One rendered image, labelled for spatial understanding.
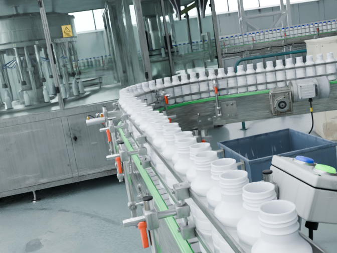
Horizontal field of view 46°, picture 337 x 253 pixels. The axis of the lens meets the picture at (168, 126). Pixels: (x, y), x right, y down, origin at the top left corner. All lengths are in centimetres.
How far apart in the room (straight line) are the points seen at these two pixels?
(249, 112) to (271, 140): 91
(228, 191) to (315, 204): 17
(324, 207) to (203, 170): 18
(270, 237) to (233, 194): 11
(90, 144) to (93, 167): 24
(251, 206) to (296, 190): 21
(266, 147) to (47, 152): 291
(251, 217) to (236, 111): 210
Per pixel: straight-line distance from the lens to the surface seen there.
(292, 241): 42
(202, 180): 62
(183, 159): 74
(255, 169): 132
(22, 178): 432
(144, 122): 119
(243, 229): 48
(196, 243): 72
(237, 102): 254
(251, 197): 46
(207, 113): 253
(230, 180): 51
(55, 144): 420
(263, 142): 166
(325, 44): 494
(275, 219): 41
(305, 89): 242
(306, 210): 64
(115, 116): 188
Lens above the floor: 133
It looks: 11 degrees down
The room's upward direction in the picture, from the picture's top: 9 degrees counter-clockwise
